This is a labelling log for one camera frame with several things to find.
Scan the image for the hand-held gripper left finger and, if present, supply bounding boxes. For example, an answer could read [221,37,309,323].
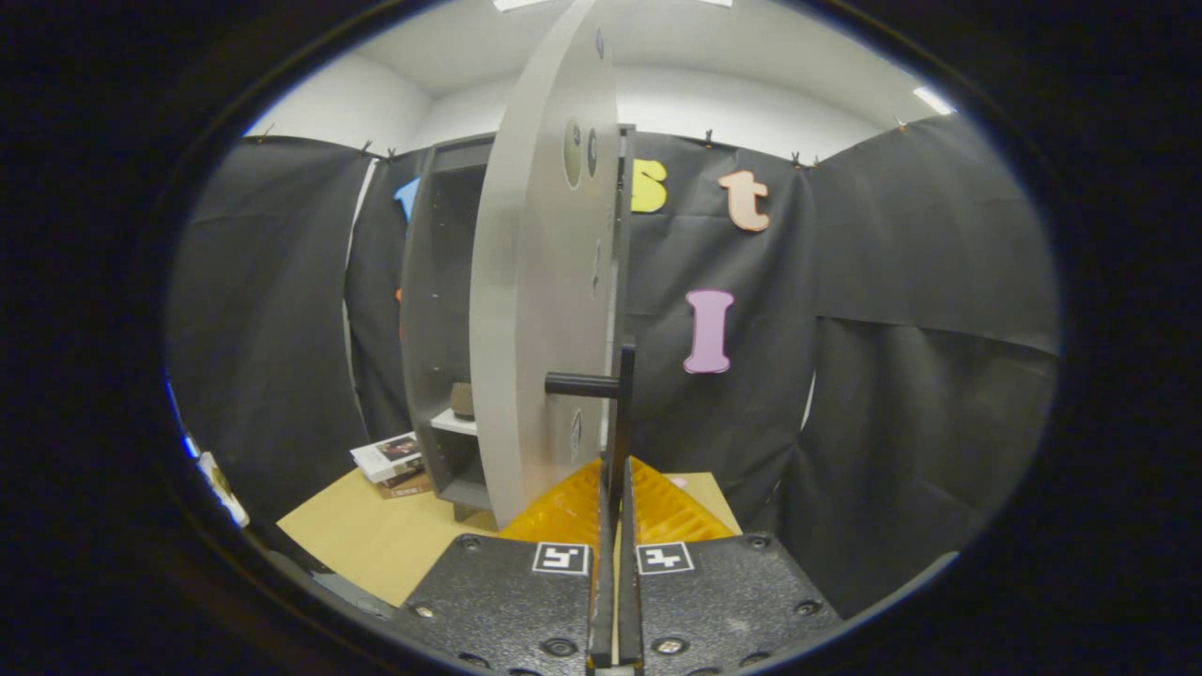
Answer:
[393,457,618,676]

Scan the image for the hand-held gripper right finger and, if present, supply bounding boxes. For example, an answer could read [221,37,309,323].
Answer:
[617,457,843,676]

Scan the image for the white shoe cabinet door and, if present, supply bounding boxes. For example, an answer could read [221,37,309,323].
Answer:
[470,0,637,531]

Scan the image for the grey shoe cabinet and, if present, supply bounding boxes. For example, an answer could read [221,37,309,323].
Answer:
[401,127,635,522]

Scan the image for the stack of books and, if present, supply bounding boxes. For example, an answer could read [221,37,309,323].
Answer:
[350,432,435,500]

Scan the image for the black backdrop cloth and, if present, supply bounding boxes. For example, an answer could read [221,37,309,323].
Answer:
[167,113,1062,621]

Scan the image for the white tray with small items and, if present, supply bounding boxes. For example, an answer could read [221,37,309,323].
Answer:
[195,451,251,529]

